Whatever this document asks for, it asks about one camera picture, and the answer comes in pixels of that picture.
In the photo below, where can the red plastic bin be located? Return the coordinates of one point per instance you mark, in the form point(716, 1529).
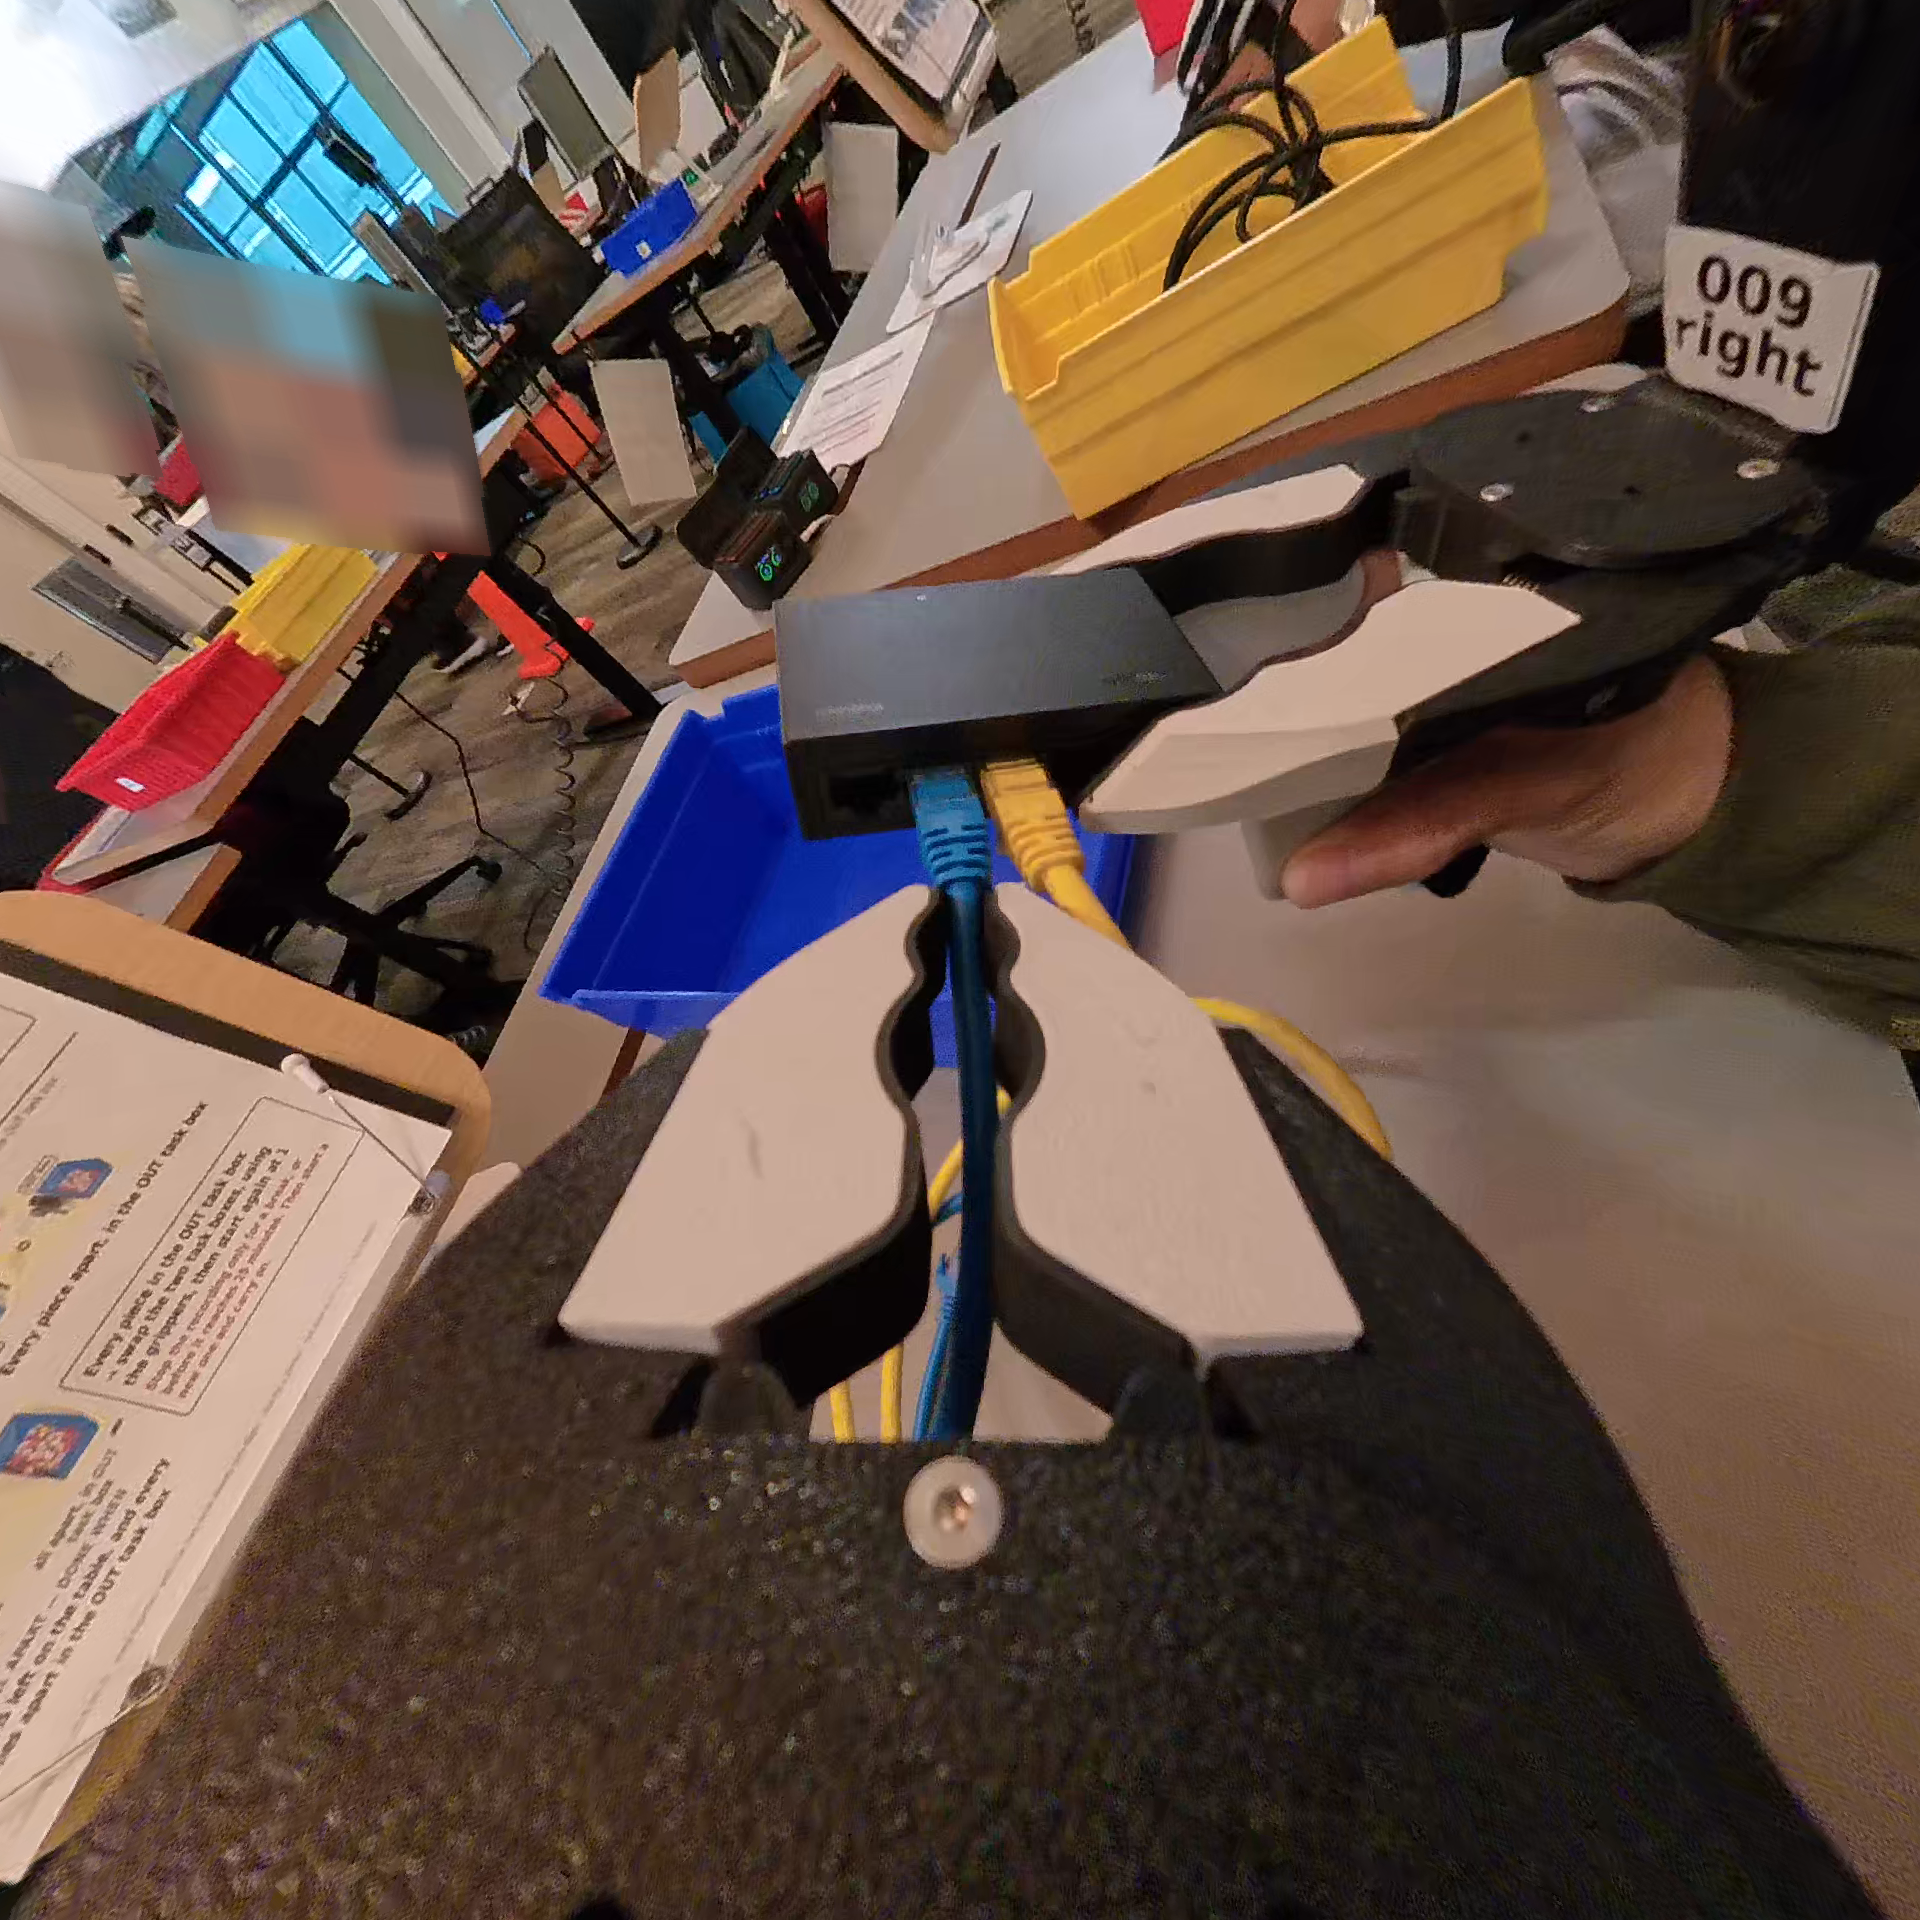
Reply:
point(164, 730)

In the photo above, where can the small yellow bin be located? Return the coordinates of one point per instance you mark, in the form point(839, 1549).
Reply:
point(302, 598)

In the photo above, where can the printed instruction sheet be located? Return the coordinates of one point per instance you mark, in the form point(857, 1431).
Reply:
point(179, 1276)

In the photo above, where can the wooden desk with black legs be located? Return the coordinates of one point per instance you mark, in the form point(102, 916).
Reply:
point(257, 750)

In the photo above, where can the black computer monitor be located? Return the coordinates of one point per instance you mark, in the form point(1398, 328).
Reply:
point(516, 248)

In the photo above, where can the person's right hand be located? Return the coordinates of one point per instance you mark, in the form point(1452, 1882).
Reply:
point(1592, 781)

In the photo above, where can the orange crate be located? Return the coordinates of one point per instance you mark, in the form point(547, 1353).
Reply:
point(560, 439)

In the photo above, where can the black battery charger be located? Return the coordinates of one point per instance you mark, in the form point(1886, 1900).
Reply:
point(758, 562)
point(789, 480)

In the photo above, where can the white paper sheet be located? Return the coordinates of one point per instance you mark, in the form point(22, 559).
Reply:
point(857, 397)

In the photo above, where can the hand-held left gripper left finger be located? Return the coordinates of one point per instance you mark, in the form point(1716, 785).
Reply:
point(750, 1170)

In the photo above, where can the large yellow plastic bin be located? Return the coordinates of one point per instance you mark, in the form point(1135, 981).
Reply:
point(1198, 360)

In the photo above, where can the blue plastic bin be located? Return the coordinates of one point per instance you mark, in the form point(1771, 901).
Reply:
point(705, 871)

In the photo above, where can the small blue bin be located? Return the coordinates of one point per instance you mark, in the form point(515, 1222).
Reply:
point(647, 236)

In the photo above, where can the person's right forearm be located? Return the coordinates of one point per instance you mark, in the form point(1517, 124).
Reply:
point(1831, 840)

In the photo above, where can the white sign board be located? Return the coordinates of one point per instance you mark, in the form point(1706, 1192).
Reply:
point(860, 193)
point(643, 434)

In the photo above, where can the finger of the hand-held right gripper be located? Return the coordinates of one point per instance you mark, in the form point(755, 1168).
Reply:
point(1261, 510)
point(1321, 707)

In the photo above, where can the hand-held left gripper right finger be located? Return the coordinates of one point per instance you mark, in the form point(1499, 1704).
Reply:
point(1169, 1185)

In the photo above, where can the white plastic packet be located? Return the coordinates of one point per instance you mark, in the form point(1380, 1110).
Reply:
point(962, 263)

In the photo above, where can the black network switch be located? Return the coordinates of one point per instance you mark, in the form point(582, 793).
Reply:
point(962, 661)

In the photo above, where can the skylight window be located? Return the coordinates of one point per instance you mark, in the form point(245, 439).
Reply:
point(284, 152)

